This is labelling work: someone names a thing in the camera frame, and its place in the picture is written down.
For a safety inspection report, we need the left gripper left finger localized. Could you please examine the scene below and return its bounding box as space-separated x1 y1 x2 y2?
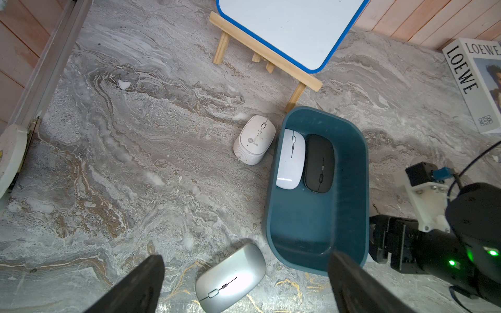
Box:
86 254 164 312

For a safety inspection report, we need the LOEWE book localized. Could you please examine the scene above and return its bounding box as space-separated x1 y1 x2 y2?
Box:
442 38 500 134

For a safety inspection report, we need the silver mouse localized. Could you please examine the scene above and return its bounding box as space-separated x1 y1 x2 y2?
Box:
195 243 266 312

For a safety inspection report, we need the teal storage box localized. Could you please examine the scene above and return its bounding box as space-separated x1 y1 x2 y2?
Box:
263 107 369 275

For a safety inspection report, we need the whiteboard with blue frame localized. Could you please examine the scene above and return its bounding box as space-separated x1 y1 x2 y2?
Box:
216 0 369 74

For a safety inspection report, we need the white round mouse with logo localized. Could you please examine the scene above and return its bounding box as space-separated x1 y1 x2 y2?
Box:
233 115 276 165

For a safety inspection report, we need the wooden easel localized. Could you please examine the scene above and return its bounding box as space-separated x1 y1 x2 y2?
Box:
210 12 323 113

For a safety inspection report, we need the black slim mouse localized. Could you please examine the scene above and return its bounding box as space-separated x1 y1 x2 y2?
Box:
304 134 335 194

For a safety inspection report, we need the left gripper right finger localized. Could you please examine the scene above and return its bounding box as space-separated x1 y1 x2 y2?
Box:
327 251 413 313

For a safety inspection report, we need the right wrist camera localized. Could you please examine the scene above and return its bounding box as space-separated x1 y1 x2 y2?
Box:
393 162 451 233

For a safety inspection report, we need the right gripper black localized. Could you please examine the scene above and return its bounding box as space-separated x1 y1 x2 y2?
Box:
369 215 470 286

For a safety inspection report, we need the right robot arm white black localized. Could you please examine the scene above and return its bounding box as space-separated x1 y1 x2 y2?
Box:
369 183 500 306

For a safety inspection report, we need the white slim mouse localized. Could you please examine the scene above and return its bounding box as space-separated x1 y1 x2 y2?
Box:
276 129 306 190

